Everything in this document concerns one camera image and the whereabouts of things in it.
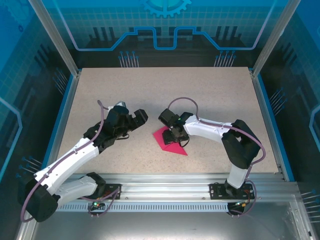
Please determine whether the metal sheet tray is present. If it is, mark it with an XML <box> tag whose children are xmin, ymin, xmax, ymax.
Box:
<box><xmin>14</xmin><ymin>194</ymin><xmax>320</xmax><ymax>240</ymax></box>

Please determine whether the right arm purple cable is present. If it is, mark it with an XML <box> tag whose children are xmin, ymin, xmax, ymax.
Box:
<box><xmin>167</xmin><ymin>96</ymin><xmax>266</xmax><ymax>181</ymax></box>

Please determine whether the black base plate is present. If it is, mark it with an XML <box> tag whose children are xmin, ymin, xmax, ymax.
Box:
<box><xmin>208</xmin><ymin>182</ymin><xmax>253</xmax><ymax>201</ymax></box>
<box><xmin>76</xmin><ymin>183</ymin><xmax>123</xmax><ymax>201</ymax></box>

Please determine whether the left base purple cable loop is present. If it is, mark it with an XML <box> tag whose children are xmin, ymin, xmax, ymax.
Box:
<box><xmin>79</xmin><ymin>186</ymin><xmax>124</xmax><ymax>219</ymax></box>

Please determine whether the magenta cloth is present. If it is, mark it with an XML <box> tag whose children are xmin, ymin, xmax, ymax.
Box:
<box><xmin>152</xmin><ymin>126</ymin><xmax>189</xmax><ymax>157</ymax></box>

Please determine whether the left blue-edged side rail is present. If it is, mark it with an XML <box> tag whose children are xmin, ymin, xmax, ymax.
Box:
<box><xmin>41</xmin><ymin>69</ymin><xmax>83</xmax><ymax>182</ymax></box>

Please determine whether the aluminium mounting rail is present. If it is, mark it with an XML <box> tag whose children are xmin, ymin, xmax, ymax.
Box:
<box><xmin>33</xmin><ymin>172</ymin><xmax>301</xmax><ymax>203</ymax></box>

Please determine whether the aluminium frame post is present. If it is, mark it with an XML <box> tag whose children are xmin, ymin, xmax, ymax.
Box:
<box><xmin>27</xmin><ymin>0</ymin><xmax>82</xmax><ymax>77</ymax></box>
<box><xmin>251</xmin><ymin>0</ymin><xmax>295</xmax><ymax>77</ymax></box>

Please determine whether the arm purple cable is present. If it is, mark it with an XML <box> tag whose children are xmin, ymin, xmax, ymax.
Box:
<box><xmin>167</xmin><ymin>96</ymin><xmax>266</xmax><ymax>181</ymax></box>
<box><xmin>21</xmin><ymin>99</ymin><xmax>110</xmax><ymax>223</ymax></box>

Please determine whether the right blue-edged side rail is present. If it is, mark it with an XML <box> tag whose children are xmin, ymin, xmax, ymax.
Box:
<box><xmin>249</xmin><ymin>68</ymin><xmax>295</xmax><ymax>182</ymax></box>

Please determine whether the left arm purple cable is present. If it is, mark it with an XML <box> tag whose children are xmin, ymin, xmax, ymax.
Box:
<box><xmin>21</xmin><ymin>99</ymin><xmax>110</xmax><ymax>223</ymax></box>

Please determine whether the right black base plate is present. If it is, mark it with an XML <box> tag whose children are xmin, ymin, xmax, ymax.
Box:
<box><xmin>208</xmin><ymin>182</ymin><xmax>253</xmax><ymax>201</ymax></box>

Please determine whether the left base LED connector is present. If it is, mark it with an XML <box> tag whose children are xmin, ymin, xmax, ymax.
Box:
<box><xmin>91</xmin><ymin>197</ymin><xmax>105</xmax><ymax>208</ymax></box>

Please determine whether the slotted white cable duct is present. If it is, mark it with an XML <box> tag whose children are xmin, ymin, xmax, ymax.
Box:
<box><xmin>56</xmin><ymin>202</ymin><xmax>232</xmax><ymax>213</ymax></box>

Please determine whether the blue-edged side rail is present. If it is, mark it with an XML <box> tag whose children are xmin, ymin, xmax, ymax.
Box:
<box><xmin>41</xmin><ymin>69</ymin><xmax>83</xmax><ymax>182</ymax></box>
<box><xmin>249</xmin><ymin>68</ymin><xmax>295</xmax><ymax>182</ymax></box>

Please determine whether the left aluminium frame post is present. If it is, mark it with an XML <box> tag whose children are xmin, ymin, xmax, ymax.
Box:
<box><xmin>27</xmin><ymin>0</ymin><xmax>82</xmax><ymax>77</ymax></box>

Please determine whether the right aluminium frame post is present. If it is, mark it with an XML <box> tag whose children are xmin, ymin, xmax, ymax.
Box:
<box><xmin>251</xmin><ymin>0</ymin><xmax>295</xmax><ymax>77</ymax></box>

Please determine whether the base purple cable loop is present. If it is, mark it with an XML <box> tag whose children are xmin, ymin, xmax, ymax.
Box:
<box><xmin>79</xmin><ymin>186</ymin><xmax>124</xmax><ymax>219</ymax></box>
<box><xmin>227</xmin><ymin>179</ymin><xmax>260</xmax><ymax>218</ymax></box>

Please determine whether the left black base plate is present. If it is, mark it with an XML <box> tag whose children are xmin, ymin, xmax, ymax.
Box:
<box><xmin>76</xmin><ymin>183</ymin><xmax>123</xmax><ymax>201</ymax></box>

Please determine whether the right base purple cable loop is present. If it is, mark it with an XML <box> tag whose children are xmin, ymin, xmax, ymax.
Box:
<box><xmin>227</xmin><ymin>179</ymin><xmax>260</xmax><ymax>218</ymax></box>

